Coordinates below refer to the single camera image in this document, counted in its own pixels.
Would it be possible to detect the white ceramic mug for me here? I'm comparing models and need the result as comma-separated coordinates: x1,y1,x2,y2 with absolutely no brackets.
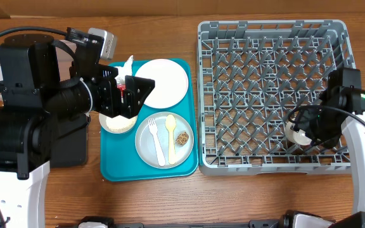
285,122,312,146

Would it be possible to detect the pale pink plastic fork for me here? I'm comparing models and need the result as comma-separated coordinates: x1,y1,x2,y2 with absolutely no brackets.
148,118,166,167

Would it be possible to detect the yellow plastic spoon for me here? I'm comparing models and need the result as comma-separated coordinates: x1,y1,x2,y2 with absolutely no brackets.
165,114,176,165

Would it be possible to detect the grey round plate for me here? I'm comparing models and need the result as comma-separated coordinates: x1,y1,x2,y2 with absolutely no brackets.
135,111,194,169

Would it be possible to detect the brown food scrap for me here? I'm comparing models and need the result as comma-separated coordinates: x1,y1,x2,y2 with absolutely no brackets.
176,132,189,146

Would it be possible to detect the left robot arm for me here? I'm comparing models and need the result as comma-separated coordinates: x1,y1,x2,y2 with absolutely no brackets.
0,27,155,227

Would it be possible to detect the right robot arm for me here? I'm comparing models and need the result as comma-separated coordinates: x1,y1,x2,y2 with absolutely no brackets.
297,68,365,227

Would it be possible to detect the clear plastic waste bin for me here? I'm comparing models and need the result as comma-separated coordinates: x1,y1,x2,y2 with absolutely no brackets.
0,34,76,107

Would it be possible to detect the black waste bin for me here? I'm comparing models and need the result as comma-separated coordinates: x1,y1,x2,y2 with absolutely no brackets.
50,114,91,168

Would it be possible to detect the grey plastic dishwasher rack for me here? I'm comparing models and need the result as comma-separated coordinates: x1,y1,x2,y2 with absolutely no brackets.
197,20,355,175

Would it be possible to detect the red snack wrapper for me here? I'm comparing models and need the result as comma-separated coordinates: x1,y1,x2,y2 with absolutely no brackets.
117,84,126,103

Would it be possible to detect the crumpled white paper napkin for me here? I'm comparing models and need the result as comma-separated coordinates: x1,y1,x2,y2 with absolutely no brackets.
115,55,134,85

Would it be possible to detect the grey bowl of rice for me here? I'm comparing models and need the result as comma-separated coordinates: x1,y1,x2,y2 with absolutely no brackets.
99,114,138,134

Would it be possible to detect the large white round plate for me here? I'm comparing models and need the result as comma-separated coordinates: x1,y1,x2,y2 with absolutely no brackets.
135,59,189,109

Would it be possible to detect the teal plastic serving tray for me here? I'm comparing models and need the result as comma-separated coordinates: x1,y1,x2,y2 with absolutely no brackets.
100,58,199,182

